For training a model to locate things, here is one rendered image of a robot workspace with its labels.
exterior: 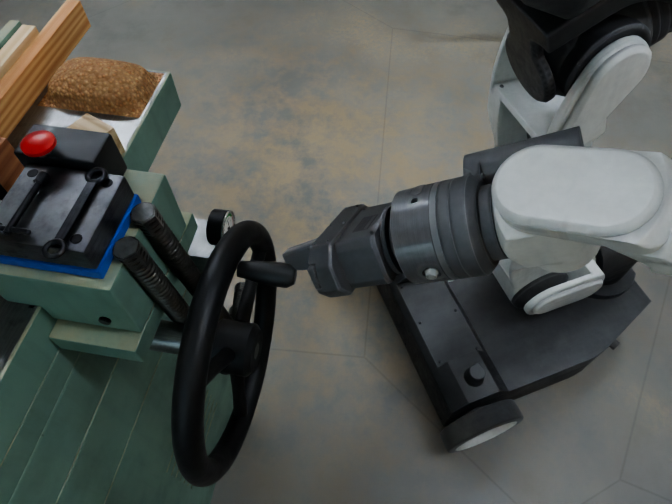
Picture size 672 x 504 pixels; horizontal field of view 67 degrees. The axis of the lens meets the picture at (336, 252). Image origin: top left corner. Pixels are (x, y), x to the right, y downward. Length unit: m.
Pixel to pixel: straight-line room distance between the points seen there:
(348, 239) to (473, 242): 0.11
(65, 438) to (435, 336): 0.87
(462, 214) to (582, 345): 1.03
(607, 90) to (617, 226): 0.36
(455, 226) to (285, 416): 1.06
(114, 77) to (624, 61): 0.61
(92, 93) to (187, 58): 1.68
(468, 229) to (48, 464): 0.51
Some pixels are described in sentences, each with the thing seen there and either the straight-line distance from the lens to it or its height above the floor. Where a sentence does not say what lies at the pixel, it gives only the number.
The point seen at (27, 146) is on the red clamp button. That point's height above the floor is 1.02.
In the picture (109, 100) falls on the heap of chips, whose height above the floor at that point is 0.92.
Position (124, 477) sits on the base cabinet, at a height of 0.56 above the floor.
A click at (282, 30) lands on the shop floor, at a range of 2.49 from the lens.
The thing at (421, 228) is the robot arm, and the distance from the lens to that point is 0.42.
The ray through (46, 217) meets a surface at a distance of 0.50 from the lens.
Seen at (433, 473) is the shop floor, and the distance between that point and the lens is 1.38.
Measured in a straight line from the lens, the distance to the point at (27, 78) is 0.79.
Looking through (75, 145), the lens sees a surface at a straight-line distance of 0.53.
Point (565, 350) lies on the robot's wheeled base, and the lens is 1.39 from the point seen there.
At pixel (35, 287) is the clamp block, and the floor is 0.94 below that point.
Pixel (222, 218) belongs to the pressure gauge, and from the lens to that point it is 0.84.
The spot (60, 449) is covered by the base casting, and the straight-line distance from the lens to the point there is 0.68.
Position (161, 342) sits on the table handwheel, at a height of 0.82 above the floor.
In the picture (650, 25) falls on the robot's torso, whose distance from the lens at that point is 0.74.
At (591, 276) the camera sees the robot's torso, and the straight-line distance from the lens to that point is 1.31.
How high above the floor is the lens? 1.34
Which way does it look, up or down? 57 degrees down
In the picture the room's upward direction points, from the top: straight up
